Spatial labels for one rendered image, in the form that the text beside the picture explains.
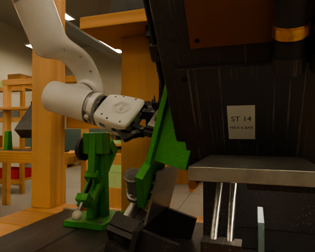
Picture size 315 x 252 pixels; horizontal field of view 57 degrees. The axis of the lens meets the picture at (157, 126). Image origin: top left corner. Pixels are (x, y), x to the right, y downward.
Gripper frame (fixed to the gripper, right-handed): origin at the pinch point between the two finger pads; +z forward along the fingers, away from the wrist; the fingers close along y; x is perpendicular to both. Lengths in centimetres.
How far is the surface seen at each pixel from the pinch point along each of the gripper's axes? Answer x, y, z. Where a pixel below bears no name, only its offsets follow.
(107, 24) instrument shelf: -7.3, 28.1, -29.0
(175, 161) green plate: -3.3, -10.4, 8.5
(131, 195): 4.5, -16.7, 1.1
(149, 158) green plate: -3.6, -11.8, 3.6
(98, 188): 24.1, -8.8, -16.4
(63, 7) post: 0, 48, -63
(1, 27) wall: 371, 537, -791
